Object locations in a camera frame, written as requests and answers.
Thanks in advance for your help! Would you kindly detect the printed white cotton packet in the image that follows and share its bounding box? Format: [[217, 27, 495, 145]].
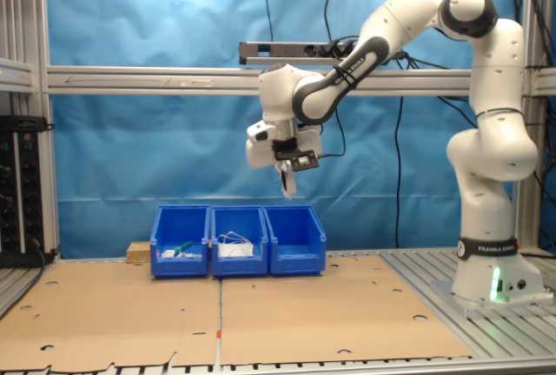
[[280, 158, 299, 201]]

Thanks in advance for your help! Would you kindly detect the blue bin holding cotton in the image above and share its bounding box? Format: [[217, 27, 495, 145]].
[[262, 205, 328, 276]]

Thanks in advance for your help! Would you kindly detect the white face mask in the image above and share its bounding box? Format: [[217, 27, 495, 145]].
[[216, 231, 255, 259]]

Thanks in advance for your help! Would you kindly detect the blue bin holding masks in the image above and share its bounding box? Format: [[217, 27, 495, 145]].
[[210, 205, 269, 279]]

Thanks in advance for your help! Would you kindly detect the horizontal aluminium beam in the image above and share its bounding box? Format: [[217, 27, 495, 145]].
[[45, 64, 529, 97]]

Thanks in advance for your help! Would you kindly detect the blue bin holding tubes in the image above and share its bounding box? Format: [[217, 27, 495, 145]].
[[149, 204, 213, 280]]

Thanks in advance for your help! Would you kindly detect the chipboard wood block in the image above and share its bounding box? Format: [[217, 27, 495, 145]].
[[126, 240, 153, 266]]

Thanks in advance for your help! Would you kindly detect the brown cardboard sheet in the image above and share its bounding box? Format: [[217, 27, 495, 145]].
[[219, 255, 473, 367], [0, 260, 221, 374]]

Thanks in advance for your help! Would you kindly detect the white rod with red band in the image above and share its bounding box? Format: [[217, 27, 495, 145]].
[[215, 278, 224, 371]]

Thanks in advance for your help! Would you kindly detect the black equipment rack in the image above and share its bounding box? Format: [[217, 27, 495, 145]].
[[0, 114, 57, 268]]

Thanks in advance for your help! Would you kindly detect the short aluminium side beam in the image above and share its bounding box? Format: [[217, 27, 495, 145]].
[[0, 56, 36, 93]]

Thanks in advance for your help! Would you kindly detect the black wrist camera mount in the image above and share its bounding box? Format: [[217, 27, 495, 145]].
[[272, 139, 321, 172]]

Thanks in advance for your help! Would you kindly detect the black camera cable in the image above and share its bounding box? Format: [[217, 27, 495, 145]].
[[319, 101, 348, 159]]

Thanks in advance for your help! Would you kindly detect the long hanging black cable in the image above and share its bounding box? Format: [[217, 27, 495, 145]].
[[394, 51, 407, 249]]

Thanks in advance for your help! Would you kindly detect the black power strip cable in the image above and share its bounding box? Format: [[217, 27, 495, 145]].
[[324, 0, 335, 44]]

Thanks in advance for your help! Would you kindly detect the aluminium frame post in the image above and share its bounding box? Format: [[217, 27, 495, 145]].
[[0, 0, 61, 263], [516, 0, 556, 259]]

